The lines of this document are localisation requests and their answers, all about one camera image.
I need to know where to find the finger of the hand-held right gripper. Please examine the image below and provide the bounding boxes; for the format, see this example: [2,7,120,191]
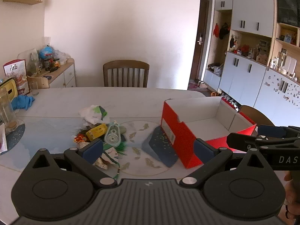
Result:
[257,125,300,137]
[226,133,300,151]

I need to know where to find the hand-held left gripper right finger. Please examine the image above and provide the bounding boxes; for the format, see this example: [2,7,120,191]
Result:
[179,139,273,189]

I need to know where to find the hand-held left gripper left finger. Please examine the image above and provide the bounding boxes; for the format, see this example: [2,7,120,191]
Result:
[29,139,118,189]

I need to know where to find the small yellow box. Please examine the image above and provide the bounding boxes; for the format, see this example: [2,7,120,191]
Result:
[85,123,108,142]

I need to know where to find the red orange toy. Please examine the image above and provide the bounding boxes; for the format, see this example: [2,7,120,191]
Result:
[74,133,88,143]

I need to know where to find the green white correction tape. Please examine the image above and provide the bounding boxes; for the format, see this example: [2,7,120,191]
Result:
[104,121,122,148]

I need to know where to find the red cardboard box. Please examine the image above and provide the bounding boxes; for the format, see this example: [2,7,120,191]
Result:
[160,96,258,169]

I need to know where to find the white plastic bag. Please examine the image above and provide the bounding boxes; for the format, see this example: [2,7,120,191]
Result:
[79,105,110,125]

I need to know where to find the person's right hand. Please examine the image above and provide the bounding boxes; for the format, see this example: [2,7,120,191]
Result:
[284,172,300,219]

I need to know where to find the wooden dining chair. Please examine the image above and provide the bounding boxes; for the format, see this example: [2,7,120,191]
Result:
[239,105,276,127]
[103,60,150,88]

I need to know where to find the row of shoes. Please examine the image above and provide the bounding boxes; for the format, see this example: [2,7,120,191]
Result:
[220,93,239,109]

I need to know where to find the round fish print placemat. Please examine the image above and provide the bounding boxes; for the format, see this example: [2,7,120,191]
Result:
[118,121,179,176]

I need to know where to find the patterned door rug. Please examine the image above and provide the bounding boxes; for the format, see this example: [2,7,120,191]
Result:
[187,79,208,91]

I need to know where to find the round blue placemat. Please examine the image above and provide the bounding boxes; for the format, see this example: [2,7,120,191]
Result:
[5,122,26,152]

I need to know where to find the white wooden sideboard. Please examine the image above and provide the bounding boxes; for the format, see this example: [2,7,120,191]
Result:
[44,58,77,89]

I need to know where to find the wooden holder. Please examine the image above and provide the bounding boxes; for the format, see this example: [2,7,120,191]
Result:
[27,74,50,89]

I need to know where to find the blue cloth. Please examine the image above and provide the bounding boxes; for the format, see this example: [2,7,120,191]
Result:
[11,95,35,111]

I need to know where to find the brown wooden door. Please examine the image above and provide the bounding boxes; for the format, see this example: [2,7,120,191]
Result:
[190,0,215,81]

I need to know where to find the tall glass jar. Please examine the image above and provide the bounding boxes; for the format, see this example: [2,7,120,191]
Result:
[0,89,19,132]

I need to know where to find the clear plastic bag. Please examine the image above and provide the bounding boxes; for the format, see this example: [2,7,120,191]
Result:
[53,49,71,65]

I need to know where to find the yellow tissue box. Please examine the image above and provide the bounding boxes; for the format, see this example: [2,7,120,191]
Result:
[0,78,18,98]

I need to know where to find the blue globe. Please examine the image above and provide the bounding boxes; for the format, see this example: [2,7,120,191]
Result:
[39,46,55,60]

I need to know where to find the black hanging bag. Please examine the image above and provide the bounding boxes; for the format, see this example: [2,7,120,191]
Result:
[219,23,230,40]

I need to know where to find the red white carton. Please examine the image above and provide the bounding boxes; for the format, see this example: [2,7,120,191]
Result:
[3,59,30,95]

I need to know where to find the white wooden cabinet wall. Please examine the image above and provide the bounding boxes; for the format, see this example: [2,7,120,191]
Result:
[203,0,300,116]

